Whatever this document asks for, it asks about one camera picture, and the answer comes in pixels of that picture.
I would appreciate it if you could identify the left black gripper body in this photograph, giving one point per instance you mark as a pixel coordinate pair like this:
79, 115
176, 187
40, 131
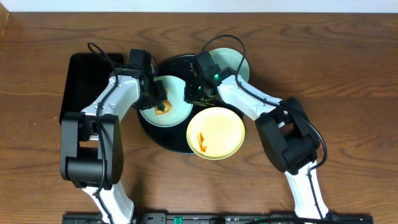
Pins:
158, 94

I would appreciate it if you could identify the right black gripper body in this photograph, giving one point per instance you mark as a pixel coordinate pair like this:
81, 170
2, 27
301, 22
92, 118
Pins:
196, 94

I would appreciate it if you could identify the yellow green scrub sponge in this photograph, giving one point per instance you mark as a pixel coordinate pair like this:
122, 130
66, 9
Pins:
163, 108

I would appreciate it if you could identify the light blue plate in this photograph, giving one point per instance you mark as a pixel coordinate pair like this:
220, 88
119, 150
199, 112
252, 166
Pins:
226, 57
176, 108

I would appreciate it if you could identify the yellow plate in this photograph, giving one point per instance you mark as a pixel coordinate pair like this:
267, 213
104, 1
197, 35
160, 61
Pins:
215, 133

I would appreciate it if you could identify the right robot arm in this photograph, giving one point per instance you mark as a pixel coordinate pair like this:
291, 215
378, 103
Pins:
289, 139

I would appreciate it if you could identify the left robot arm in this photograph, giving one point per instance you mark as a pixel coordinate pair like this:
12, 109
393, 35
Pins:
91, 154

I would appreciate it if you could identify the black round tray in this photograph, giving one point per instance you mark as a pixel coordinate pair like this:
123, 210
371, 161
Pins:
173, 138

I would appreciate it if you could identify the black rectangular tray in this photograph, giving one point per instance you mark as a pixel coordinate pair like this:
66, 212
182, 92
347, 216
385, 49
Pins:
87, 77

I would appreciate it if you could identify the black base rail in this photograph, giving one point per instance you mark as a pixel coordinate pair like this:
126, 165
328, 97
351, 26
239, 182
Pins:
162, 218

